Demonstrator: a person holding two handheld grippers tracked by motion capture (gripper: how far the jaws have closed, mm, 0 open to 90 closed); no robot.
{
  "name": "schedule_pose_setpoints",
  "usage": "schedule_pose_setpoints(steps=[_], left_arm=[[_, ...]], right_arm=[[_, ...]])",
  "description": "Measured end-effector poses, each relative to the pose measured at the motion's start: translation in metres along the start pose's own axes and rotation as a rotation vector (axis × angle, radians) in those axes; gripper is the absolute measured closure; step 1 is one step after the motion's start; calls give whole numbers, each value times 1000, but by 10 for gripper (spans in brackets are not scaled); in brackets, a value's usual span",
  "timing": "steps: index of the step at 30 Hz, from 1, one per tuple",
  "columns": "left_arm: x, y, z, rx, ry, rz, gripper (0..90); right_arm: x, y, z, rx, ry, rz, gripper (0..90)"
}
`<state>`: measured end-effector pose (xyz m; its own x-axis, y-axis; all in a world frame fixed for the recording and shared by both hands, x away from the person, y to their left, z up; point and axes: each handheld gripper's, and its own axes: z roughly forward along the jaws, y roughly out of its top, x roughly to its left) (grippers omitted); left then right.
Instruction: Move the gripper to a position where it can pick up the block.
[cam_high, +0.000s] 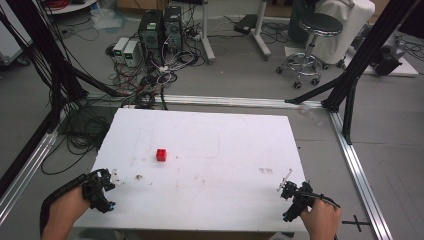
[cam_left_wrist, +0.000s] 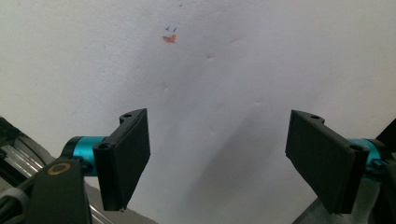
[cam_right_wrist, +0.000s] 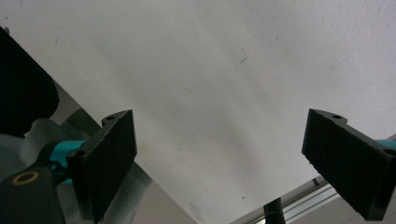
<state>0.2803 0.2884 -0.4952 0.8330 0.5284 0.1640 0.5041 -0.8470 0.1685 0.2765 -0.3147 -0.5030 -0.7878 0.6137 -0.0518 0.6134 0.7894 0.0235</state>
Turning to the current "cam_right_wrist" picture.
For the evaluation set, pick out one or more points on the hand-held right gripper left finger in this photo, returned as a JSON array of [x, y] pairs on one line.
[[104, 155]]

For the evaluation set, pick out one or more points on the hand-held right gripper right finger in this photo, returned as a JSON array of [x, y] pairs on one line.
[[345, 158]]

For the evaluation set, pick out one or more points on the black pole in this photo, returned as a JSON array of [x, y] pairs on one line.
[[274, 213]]

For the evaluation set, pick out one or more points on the dark cloth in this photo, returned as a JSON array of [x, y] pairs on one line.
[[21, 87]]

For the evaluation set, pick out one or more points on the aluminium frame rail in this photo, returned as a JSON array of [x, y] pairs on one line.
[[306, 200]]

